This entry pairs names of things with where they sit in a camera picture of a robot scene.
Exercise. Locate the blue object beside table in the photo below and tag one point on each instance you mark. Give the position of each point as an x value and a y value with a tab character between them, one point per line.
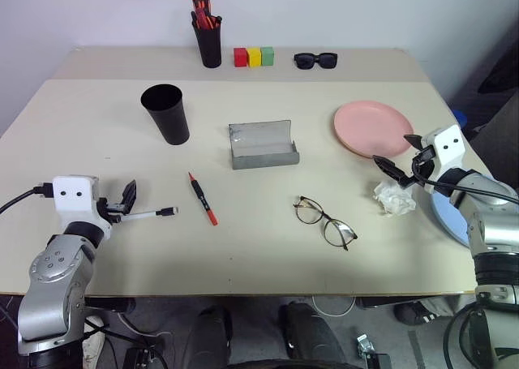
460	117

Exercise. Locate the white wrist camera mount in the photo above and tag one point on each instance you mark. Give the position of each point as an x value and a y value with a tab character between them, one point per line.
73	194
447	144

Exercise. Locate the green block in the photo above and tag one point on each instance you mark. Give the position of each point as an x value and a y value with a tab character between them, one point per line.
267	56

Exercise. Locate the red and black pen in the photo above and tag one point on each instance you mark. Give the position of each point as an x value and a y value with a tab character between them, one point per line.
203	199

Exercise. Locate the dark chair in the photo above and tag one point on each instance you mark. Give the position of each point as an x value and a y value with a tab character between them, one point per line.
496	113

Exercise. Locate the black sunglasses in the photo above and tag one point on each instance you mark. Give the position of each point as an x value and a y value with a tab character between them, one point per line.
316	60

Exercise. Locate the red block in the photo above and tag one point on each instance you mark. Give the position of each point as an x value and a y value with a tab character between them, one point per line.
240	57

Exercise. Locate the black pen holder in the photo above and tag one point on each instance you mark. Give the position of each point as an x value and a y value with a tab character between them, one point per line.
209	44

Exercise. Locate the metal caster wheel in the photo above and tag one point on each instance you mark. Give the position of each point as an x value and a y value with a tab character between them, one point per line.
366	345

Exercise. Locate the dark rounded robot leg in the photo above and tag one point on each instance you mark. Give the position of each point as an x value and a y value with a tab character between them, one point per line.
208	336
312	336

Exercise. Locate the pink plate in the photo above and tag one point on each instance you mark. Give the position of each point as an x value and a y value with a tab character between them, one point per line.
371	127

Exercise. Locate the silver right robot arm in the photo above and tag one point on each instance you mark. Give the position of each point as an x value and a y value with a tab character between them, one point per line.
490	239

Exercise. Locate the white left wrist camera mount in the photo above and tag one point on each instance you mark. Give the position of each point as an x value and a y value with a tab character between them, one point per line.
73	194

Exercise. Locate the crumpled white tissue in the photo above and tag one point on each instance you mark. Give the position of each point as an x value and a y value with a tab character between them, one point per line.
395	199

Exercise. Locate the white marker with black cap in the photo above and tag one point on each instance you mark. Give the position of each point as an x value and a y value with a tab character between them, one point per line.
151	214

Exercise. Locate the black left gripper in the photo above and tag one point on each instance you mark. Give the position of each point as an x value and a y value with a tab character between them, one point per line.
110	211

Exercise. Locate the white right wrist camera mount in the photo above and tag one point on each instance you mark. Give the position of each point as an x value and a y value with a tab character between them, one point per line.
447	144

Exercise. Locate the black shoe with white stripes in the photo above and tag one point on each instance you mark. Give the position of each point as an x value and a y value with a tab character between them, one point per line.
415	313

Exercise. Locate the light blue plate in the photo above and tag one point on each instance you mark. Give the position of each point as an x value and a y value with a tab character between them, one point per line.
450	219

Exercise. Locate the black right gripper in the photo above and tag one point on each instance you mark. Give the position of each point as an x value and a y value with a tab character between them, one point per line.
424	159

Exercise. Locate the black plastic cup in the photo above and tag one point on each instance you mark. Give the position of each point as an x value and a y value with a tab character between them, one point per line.
167	114

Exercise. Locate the tortoiseshell eyeglasses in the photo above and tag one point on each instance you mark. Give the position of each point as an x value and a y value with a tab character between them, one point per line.
324	221

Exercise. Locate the yellow block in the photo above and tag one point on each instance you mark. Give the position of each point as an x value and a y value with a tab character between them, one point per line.
254	57

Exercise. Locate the black box on floor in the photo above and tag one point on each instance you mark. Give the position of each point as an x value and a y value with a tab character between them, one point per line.
142	359

